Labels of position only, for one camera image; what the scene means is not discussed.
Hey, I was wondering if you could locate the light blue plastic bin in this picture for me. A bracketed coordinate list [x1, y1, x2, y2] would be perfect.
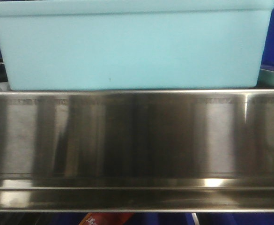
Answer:
[0, 0, 274, 90]

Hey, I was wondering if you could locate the red printed package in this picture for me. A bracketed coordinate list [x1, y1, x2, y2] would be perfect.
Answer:
[79, 212, 134, 225]

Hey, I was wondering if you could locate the stainless steel shelf rail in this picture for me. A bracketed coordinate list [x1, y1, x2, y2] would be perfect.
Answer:
[0, 89, 274, 212]

